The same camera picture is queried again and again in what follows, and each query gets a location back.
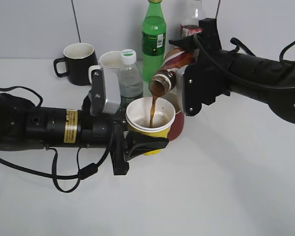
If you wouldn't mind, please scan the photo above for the green soda bottle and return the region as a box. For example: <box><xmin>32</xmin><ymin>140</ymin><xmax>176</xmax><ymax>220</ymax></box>
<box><xmin>142</xmin><ymin>0</ymin><xmax>167</xmax><ymax>82</ymax></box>

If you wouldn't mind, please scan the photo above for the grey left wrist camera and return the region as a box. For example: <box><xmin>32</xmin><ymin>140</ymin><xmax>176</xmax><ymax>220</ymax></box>
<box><xmin>89</xmin><ymin>66</ymin><xmax>121</xmax><ymax>116</ymax></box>

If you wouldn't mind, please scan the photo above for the yellow paper cup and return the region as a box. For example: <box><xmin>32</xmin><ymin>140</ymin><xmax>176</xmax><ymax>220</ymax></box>
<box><xmin>126</xmin><ymin>97</ymin><xmax>176</xmax><ymax>156</ymax></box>

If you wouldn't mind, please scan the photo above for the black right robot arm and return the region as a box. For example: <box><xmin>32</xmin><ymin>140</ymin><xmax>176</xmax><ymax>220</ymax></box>
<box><xmin>169</xmin><ymin>18</ymin><xmax>295</xmax><ymax>124</ymax></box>

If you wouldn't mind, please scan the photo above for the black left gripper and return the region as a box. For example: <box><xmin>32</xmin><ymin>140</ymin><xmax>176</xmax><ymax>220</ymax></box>
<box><xmin>82</xmin><ymin>96</ymin><xmax>169</xmax><ymax>176</ymax></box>

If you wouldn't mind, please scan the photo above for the brown Nescafe coffee bottle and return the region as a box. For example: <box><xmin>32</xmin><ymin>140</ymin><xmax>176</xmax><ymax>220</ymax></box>
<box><xmin>148</xmin><ymin>46</ymin><xmax>199</xmax><ymax>97</ymax></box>

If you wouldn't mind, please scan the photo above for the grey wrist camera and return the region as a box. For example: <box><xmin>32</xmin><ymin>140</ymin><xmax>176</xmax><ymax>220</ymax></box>
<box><xmin>89</xmin><ymin>66</ymin><xmax>121</xmax><ymax>116</ymax></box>
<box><xmin>176</xmin><ymin>65</ymin><xmax>187</xmax><ymax>115</ymax></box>

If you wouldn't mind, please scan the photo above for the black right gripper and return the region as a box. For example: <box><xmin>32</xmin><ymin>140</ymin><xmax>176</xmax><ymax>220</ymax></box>
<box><xmin>169</xmin><ymin>18</ymin><xmax>230</xmax><ymax>116</ymax></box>

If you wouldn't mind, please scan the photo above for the cola bottle red label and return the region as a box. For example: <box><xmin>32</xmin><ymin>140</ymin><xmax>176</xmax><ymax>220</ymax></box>
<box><xmin>180</xmin><ymin>0</ymin><xmax>206</xmax><ymax>37</ymax></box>

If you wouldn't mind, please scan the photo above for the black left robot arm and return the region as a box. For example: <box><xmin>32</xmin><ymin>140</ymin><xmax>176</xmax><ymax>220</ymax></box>
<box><xmin>0</xmin><ymin>93</ymin><xmax>169</xmax><ymax>176</ymax></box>

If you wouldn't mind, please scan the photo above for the clear water bottle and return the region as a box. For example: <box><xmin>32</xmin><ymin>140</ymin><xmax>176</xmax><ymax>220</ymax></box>
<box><xmin>118</xmin><ymin>49</ymin><xmax>143</xmax><ymax>111</ymax></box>

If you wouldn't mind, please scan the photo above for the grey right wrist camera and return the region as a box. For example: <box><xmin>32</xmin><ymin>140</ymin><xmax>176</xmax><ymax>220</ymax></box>
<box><xmin>176</xmin><ymin>65</ymin><xmax>187</xmax><ymax>115</ymax></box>

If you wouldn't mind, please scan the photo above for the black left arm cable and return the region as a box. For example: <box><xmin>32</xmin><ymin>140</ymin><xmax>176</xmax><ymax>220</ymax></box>
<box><xmin>0</xmin><ymin>85</ymin><xmax>114</xmax><ymax>193</ymax></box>

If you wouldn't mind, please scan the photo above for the white ceramic mug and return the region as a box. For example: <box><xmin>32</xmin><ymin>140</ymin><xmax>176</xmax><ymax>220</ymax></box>
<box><xmin>88</xmin><ymin>51</ymin><xmax>122</xmax><ymax>87</ymax></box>

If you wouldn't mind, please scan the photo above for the red ceramic mug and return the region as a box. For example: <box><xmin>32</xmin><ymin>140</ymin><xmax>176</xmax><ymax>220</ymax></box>
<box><xmin>162</xmin><ymin>93</ymin><xmax>185</xmax><ymax>142</ymax></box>

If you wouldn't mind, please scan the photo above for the black ceramic mug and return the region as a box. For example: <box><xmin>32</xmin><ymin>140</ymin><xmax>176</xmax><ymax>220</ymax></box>
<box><xmin>53</xmin><ymin>43</ymin><xmax>98</xmax><ymax>86</ymax></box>

